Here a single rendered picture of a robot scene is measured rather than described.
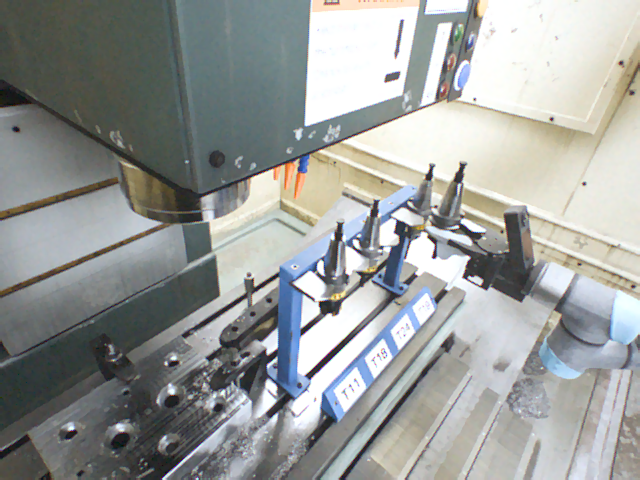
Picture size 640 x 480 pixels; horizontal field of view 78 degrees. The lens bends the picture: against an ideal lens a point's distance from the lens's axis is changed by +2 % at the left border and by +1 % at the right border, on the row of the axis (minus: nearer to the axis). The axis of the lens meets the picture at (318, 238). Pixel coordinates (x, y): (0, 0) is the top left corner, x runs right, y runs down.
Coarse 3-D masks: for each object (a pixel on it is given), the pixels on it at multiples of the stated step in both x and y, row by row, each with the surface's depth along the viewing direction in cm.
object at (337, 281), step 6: (318, 264) 72; (348, 264) 72; (318, 270) 71; (348, 270) 71; (324, 276) 69; (330, 276) 69; (336, 276) 69; (342, 276) 70; (348, 276) 70; (330, 282) 69; (336, 282) 69; (342, 282) 71; (348, 282) 71; (336, 288) 70
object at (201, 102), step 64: (0, 0) 34; (64, 0) 27; (128, 0) 22; (192, 0) 21; (256, 0) 24; (0, 64) 41; (64, 64) 31; (128, 64) 25; (192, 64) 23; (256, 64) 26; (128, 128) 28; (192, 128) 24; (256, 128) 28; (320, 128) 34; (192, 192) 27
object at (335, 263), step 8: (336, 240) 67; (344, 240) 67; (328, 248) 68; (336, 248) 67; (344, 248) 68; (328, 256) 69; (336, 256) 68; (344, 256) 68; (328, 264) 69; (336, 264) 68; (344, 264) 69; (328, 272) 70; (336, 272) 69; (344, 272) 70
